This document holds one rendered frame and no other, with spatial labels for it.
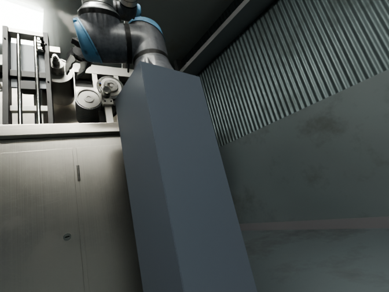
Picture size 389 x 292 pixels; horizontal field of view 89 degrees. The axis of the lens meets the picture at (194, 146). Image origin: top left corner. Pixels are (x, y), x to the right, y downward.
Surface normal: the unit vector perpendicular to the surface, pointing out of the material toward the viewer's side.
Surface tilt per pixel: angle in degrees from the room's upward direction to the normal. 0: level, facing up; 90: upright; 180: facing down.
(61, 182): 90
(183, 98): 90
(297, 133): 90
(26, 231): 90
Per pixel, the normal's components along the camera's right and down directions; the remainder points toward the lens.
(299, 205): -0.76, 0.02
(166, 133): 0.61, -0.33
